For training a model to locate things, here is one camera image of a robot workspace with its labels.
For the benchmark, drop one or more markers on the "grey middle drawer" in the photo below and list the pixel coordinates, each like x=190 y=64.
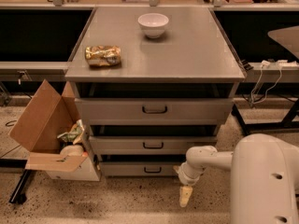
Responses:
x=145 y=145

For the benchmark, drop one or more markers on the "white round object in box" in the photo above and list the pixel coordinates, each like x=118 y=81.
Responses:
x=72 y=150

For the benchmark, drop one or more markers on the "white ceramic bowl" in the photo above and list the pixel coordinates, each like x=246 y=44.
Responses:
x=153 y=24

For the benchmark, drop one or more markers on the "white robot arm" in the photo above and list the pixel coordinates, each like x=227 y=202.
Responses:
x=264 y=178

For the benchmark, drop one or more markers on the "grey top drawer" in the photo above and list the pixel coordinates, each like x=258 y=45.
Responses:
x=147 y=111

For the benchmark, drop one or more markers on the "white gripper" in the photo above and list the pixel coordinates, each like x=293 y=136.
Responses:
x=188 y=177

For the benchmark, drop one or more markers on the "black left stand foot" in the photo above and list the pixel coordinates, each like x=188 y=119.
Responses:
x=18 y=195

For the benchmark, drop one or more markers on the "grey bottom drawer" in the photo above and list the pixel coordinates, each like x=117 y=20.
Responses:
x=139 y=168

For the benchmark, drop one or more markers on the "brown cardboard box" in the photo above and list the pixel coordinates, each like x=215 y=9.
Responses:
x=48 y=114

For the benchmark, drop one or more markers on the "green snack packet in box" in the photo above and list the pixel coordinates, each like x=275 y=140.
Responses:
x=74 y=136

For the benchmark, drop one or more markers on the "gold crumpled snack bag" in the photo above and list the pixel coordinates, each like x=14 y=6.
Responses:
x=98 y=56

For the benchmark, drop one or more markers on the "grey drawer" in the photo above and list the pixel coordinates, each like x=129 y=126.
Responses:
x=139 y=168
x=147 y=111
x=145 y=145

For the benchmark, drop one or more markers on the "grey drawer cabinet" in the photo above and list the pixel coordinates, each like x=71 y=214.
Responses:
x=191 y=60

